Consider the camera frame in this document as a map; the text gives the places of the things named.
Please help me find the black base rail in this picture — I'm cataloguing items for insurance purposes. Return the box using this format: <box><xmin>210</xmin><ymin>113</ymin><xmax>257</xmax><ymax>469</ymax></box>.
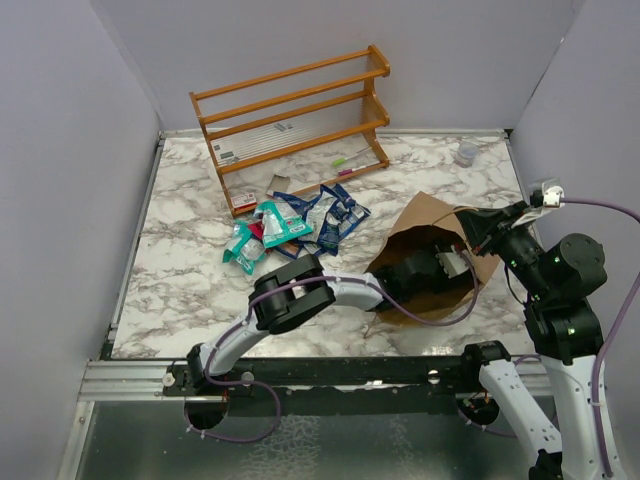
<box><xmin>163</xmin><ymin>342</ymin><xmax>509</xmax><ymax>417</ymax></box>

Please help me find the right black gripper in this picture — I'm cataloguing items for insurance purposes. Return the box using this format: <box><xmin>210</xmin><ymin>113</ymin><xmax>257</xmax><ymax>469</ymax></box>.
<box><xmin>456</xmin><ymin>197</ymin><xmax>555</xmax><ymax>298</ymax></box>

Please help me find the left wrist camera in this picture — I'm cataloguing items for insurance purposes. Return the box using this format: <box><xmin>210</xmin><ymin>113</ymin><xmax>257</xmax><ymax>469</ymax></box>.
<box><xmin>436</xmin><ymin>245</ymin><xmax>469</xmax><ymax>279</ymax></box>

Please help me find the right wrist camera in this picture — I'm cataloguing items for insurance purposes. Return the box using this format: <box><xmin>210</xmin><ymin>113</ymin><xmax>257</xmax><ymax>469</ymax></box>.
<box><xmin>513</xmin><ymin>178</ymin><xmax>564</xmax><ymax>227</ymax></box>

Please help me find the green snack packet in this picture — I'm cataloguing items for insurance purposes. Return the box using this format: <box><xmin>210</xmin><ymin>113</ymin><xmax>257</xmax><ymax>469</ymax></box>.
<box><xmin>253</xmin><ymin>200</ymin><xmax>313</xmax><ymax>249</ymax></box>

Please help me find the purple capped marker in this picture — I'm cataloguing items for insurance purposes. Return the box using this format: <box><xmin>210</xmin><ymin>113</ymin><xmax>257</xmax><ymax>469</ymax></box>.
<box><xmin>338</xmin><ymin>164</ymin><xmax>377</xmax><ymax>177</ymax></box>

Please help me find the small clear plastic jar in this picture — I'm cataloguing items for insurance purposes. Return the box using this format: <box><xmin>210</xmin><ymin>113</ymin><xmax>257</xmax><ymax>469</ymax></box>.
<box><xmin>454</xmin><ymin>141</ymin><xmax>480</xmax><ymax>168</ymax></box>

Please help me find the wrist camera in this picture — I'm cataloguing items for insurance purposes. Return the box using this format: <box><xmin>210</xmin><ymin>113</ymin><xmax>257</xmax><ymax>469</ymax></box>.
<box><xmin>513</xmin><ymin>178</ymin><xmax>564</xmax><ymax>227</ymax></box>
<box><xmin>436</xmin><ymin>245</ymin><xmax>469</xmax><ymax>279</ymax></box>

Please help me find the red white staple box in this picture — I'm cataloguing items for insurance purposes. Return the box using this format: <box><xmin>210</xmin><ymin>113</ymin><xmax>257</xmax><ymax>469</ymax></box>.
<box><xmin>231</xmin><ymin>193</ymin><xmax>257</xmax><ymax>209</ymax></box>

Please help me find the blue Burts chips bag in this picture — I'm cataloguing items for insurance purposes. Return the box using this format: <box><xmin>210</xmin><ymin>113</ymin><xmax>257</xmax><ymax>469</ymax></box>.
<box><xmin>273</xmin><ymin>192</ymin><xmax>311</xmax><ymax>259</ymax></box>

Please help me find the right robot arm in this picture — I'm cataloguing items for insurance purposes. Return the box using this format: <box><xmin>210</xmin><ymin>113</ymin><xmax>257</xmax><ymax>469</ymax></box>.
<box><xmin>456</xmin><ymin>202</ymin><xmax>628</xmax><ymax>479</ymax></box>

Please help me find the teal snack packet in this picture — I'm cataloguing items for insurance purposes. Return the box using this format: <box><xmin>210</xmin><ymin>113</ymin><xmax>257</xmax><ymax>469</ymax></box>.
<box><xmin>222</xmin><ymin>221</ymin><xmax>266</xmax><ymax>275</ymax></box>

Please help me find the wooden three-tier rack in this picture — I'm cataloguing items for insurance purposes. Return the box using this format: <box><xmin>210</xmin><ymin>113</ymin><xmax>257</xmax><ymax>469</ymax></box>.
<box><xmin>189</xmin><ymin>45</ymin><xmax>391</xmax><ymax>217</ymax></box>

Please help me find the red snack packet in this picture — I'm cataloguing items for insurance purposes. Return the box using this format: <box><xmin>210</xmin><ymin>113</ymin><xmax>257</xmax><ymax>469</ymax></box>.
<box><xmin>247</xmin><ymin>222</ymin><xmax>264</xmax><ymax>240</ymax></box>

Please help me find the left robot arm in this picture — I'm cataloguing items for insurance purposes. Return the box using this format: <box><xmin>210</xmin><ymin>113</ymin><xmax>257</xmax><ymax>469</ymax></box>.
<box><xmin>186</xmin><ymin>251</ymin><xmax>449</xmax><ymax>395</ymax></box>

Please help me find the brown paper bag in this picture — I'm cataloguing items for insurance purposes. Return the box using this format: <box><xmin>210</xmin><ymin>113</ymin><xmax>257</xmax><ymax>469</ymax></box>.
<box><xmin>366</xmin><ymin>192</ymin><xmax>499</xmax><ymax>325</ymax></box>

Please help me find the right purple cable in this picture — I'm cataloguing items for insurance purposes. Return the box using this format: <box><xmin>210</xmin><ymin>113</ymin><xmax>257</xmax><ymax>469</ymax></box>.
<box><xmin>562</xmin><ymin>197</ymin><xmax>640</xmax><ymax>479</ymax></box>

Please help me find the green capped marker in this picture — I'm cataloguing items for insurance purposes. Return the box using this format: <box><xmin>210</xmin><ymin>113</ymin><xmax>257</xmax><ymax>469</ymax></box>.
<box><xmin>332</xmin><ymin>147</ymin><xmax>370</xmax><ymax>168</ymax></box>

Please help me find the blue white snack bag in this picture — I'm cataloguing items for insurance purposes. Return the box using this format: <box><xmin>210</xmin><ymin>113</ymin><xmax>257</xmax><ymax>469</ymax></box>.
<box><xmin>298</xmin><ymin>184</ymin><xmax>371</xmax><ymax>256</ymax></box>

